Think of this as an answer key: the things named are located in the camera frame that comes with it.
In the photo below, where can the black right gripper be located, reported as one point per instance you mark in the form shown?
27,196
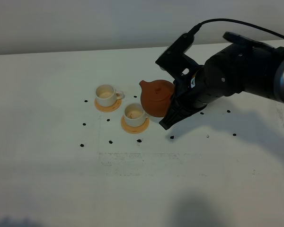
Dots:
235,69

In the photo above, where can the brown clay teapot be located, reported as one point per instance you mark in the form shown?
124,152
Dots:
156,97

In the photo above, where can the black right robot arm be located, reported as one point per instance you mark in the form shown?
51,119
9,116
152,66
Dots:
233,70

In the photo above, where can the white teacup near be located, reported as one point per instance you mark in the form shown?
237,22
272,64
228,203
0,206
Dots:
134,115

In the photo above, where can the white teacup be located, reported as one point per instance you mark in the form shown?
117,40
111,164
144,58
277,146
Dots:
107,95
134,115

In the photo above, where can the orange coaster near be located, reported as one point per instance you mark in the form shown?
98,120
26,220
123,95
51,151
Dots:
134,130

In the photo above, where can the orange coaster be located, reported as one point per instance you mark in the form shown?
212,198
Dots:
134,130
115,106

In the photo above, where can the white teacup far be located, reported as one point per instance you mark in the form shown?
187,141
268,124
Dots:
107,95

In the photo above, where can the orange coaster far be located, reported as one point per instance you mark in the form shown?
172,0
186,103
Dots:
115,106

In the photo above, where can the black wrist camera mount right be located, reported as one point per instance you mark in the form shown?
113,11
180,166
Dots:
177,56

